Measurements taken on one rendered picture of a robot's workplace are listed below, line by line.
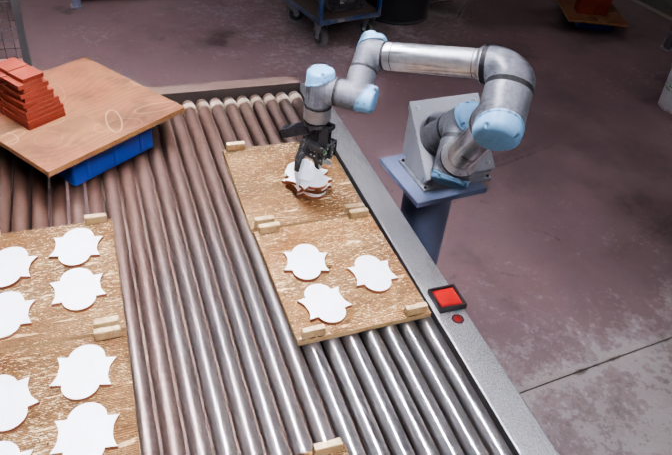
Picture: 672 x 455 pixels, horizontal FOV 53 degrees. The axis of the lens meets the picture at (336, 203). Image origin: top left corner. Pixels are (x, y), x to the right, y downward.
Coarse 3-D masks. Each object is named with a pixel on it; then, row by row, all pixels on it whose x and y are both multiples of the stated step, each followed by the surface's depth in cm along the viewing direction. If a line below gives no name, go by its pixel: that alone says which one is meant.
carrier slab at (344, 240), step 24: (264, 240) 184; (288, 240) 185; (312, 240) 186; (336, 240) 187; (360, 240) 188; (384, 240) 188; (336, 264) 179; (288, 288) 170; (360, 288) 173; (408, 288) 174; (288, 312) 164; (360, 312) 166; (384, 312) 167; (336, 336) 161
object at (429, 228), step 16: (384, 160) 232; (400, 176) 225; (416, 192) 219; (432, 192) 220; (448, 192) 220; (464, 192) 221; (480, 192) 224; (400, 208) 240; (416, 208) 229; (432, 208) 228; (448, 208) 232; (416, 224) 233; (432, 224) 232; (432, 240) 237; (432, 256) 243
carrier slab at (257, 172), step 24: (288, 144) 223; (240, 168) 210; (264, 168) 211; (336, 168) 214; (240, 192) 200; (264, 192) 201; (288, 192) 202; (336, 192) 204; (288, 216) 193; (312, 216) 194; (336, 216) 195
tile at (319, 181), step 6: (288, 168) 200; (312, 168) 201; (288, 174) 198; (318, 174) 199; (324, 174) 200; (288, 180) 195; (294, 180) 196; (306, 180) 196; (312, 180) 196; (318, 180) 197; (324, 180) 197; (300, 186) 194; (306, 186) 194; (312, 186) 194; (318, 186) 194; (324, 186) 195
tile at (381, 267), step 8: (360, 256) 180; (368, 256) 181; (360, 264) 178; (368, 264) 178; (376, 264) 179; (384, 264) 179; (352, 272) 176; (360, 272) 176; (368, 272) 176; (376, 272) 176; (384, 272) 176; (360, 280) 173; (368, 280) 173; (376, 280) 174; (384, 280) 174; (392, 280) 175; (368, 288) 172; (376, 288) 171; (384, 288) 172
